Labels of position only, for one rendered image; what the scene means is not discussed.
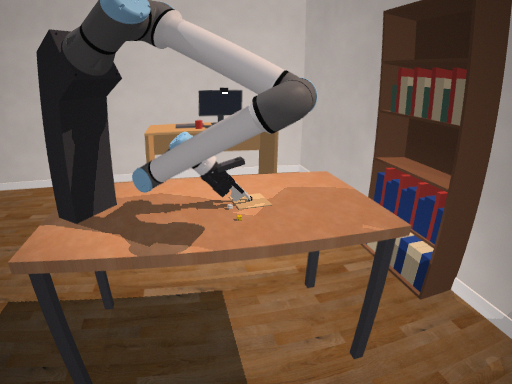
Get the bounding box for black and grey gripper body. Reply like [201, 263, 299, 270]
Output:
[200, 162, 236, 198]

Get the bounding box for light orange mat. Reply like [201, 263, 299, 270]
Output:
[229, 193, 272, 209]

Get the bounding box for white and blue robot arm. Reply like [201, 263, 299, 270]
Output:
[62, 0, 317, 193]

